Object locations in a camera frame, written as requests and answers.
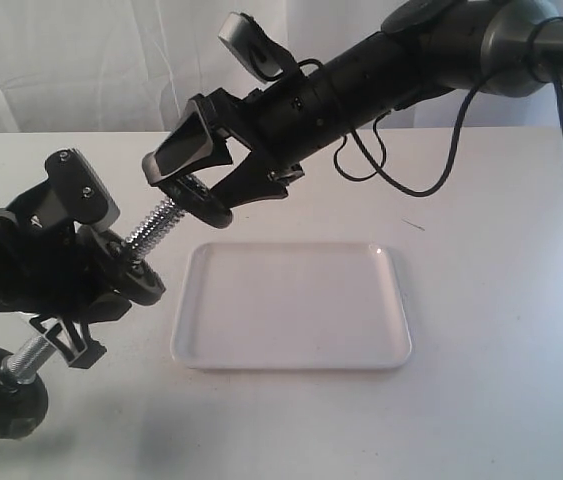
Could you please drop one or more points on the white backdrop curtain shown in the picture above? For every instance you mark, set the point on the white backdrop curtain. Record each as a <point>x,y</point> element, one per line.
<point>132,65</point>

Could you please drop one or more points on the black weight plate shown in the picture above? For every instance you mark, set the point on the black weight plate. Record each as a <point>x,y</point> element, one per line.
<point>193,196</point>

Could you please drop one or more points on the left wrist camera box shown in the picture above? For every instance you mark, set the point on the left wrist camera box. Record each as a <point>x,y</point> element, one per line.
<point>80,191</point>

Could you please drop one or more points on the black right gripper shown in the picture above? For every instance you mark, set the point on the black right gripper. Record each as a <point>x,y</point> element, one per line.
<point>281,126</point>

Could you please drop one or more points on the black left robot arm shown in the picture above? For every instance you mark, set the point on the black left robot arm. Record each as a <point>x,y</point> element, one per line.
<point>51,275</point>

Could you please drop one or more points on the white rectangular tray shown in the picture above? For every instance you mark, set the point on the white rectangular tray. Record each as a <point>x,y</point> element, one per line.
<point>291,306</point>

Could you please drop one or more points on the small thin metal pin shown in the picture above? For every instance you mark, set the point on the small thin metal pin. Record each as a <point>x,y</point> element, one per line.
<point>416,226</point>

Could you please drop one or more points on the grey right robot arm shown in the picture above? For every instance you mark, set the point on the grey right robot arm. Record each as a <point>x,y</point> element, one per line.
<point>423,50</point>

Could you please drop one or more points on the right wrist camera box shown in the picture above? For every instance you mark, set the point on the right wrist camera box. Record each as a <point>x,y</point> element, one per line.
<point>262,57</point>

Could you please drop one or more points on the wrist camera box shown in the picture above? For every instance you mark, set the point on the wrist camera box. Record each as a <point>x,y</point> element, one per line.
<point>262,57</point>
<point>80,191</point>

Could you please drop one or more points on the chrome dumbbell bar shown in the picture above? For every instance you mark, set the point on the chrome dumbbell bar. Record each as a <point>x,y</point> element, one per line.
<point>25,363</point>

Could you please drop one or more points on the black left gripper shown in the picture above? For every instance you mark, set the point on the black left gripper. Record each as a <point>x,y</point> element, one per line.
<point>46,271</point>

